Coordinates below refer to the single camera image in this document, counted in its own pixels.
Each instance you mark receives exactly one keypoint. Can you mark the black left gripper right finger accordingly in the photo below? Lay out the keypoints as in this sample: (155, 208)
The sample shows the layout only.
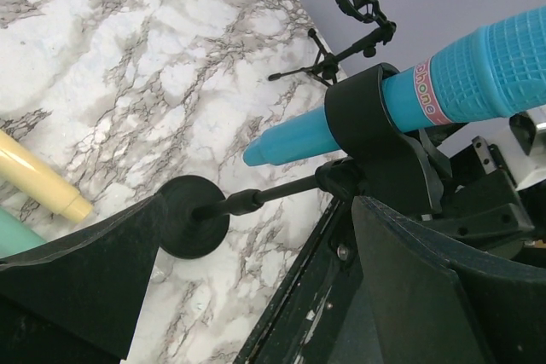
(436, 300)

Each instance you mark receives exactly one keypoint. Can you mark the mint green microphone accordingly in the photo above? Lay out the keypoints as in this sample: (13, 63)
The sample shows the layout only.
(16, 237)

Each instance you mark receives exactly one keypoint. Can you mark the black tripod shock mount stand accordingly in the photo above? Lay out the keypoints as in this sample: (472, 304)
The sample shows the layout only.
(326, 65)

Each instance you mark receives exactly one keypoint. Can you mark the blue microphone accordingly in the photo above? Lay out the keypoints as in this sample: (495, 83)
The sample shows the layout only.
(496, 71)

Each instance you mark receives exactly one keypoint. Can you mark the cream yellow microphone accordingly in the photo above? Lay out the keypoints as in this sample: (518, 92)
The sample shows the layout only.
(36, 179)

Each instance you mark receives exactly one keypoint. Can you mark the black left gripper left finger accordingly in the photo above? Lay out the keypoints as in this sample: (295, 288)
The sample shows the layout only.
(79, 298)

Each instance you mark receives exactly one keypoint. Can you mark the black round base mic stand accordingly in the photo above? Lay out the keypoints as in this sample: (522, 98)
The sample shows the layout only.
(382, 162)

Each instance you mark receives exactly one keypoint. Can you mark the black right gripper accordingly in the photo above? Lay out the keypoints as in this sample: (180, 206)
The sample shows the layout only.
(484, 211)

